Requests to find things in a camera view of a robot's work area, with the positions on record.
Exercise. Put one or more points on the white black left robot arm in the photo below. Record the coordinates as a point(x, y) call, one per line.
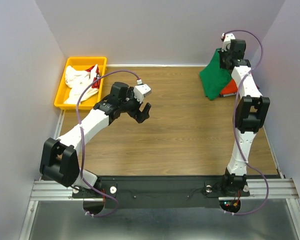
point(59, 161)

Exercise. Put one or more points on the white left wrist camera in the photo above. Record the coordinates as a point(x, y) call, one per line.
point(141, 91)

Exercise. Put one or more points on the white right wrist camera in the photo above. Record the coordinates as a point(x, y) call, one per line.
point(226, 41)

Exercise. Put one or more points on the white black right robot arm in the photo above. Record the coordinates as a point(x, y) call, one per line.
point(250, 112)

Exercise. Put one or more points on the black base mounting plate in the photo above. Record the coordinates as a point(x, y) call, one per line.
point(158, 192)

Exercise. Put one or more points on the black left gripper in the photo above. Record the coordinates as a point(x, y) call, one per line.
point(139, 116)

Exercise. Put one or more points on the green t shirt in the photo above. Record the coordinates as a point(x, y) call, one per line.
point(213, 78)

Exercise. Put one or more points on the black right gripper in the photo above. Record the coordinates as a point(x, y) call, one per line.
point(222, 65)

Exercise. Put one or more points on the aluminium frame rail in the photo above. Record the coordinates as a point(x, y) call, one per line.
point(278, 189)

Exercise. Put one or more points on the white t shirt red print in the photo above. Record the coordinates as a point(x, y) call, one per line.
point(78, 81)

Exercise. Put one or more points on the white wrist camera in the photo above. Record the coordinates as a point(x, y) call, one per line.
point(141, 91)
point(226, 41)

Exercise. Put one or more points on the folded orange t shirt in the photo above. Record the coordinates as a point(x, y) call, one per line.
point(229, 90)

